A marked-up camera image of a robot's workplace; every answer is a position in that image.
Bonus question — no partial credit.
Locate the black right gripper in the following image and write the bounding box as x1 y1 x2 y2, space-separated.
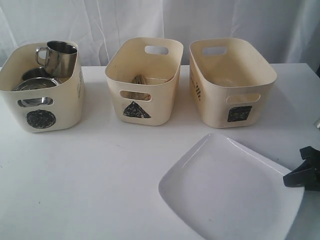
283 146 320 192

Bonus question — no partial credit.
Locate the white square plate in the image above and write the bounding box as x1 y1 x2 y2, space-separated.
158 133 305 240

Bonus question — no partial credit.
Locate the steel fork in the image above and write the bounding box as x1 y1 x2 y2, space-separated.
126 74 151 101

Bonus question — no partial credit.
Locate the steel mug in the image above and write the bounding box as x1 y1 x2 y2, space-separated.
21 66 50 81
35 40 78 78

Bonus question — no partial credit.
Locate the white bowl steel inside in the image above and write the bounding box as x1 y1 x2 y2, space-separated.
12 77 61 108

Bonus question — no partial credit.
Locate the cream bin with square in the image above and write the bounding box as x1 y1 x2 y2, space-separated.
189 37 277 129

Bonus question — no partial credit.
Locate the white curtain backdrop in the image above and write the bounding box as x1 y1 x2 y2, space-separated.
0 0 320 70

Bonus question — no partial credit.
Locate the cream bin with triangle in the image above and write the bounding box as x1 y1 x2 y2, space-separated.
105 37 184 126

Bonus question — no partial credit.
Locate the cream bin with circle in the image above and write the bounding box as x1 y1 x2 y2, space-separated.
0 41 85 133

